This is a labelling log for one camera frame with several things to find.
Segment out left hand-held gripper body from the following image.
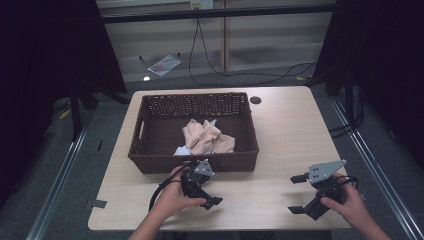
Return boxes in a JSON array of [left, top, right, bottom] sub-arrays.
[[180, 158, 216, 203]]

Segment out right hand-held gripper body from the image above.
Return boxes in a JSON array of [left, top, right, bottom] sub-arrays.
[[302, 159, 348, 222]]

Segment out beige cloth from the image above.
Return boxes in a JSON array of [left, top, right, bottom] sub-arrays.
[[181, 118, 236, 156]]

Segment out brown wicker basket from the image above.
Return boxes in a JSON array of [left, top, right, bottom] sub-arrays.
[[128, 92, 260, 175]]

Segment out person's left hand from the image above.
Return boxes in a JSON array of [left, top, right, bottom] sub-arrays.
[[151, 165, 208, 222]]

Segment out person's right hand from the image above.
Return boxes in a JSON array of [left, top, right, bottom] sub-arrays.
[[320, 171, 368, 232]]

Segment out white cloth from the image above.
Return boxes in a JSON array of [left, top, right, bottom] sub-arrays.
[[173, 145, 193, 157]]

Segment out grey tape strip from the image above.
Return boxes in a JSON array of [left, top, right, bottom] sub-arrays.
[[85, 198, 108, 210]]

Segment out clear plastic bag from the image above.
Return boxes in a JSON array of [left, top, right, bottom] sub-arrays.
[[147, 54, 184, 78]]

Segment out black curtain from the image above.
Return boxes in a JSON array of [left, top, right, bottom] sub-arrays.
[[312, 0, 424, 169], [0, 0, 128, 209]]

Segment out black metal stand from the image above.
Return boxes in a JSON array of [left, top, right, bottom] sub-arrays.
[[68, 75, 98, 142]]

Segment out black horizontal bar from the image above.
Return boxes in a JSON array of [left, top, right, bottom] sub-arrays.
[[99, 3, 338, 25]]

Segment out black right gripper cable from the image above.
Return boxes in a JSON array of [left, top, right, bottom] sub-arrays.
[[335, 175, 360, 188]]

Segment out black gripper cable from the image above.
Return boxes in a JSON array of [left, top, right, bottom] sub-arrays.
[[148, 161, 194, 212], [335, 175, 360, 188]]

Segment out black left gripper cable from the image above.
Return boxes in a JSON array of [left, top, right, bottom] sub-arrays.
[[148, 161, 194, 212]]

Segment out metal floor rail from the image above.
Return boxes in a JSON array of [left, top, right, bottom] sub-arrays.
[[329, 97, 424, 240], [25, 111, 98, 240]]

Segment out black cables by stand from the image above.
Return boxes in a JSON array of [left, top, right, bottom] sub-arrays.
[[328, 78, 365, 140]]

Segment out long black floor cable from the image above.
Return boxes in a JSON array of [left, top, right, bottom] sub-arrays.
[[187, 18, 318, 87]]

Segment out white wall socket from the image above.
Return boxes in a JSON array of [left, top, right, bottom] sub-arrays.
[[189, 0, 215, 11]]

